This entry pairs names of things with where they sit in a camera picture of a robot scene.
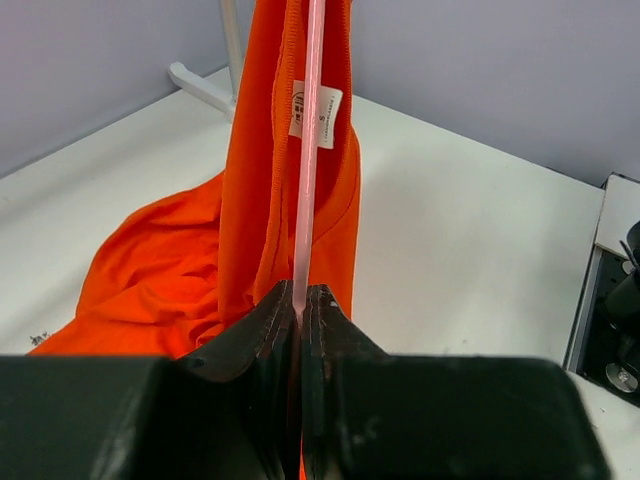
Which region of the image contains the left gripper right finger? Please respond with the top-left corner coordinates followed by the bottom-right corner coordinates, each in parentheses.
top-left (300, 285), bottom-right (612, 479)

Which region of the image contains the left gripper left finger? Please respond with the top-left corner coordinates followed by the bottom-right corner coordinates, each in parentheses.
top-left (1, 281), bottom-right (300, 479)

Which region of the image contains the orange t shirt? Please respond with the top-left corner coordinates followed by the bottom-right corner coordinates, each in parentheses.
top-left (27, 0), bottom-right (364, 480)

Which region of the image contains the pink wire hanger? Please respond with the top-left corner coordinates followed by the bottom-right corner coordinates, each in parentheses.
top-left (292, 0), bottom-right (326, 328)

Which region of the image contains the white metal clothes rack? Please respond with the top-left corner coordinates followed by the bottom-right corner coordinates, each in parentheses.
top-left (168, 0), bottom-right (244, 122)

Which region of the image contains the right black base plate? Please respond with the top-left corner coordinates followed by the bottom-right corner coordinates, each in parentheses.
top-left (567, 173), bottom-right (639, 406)

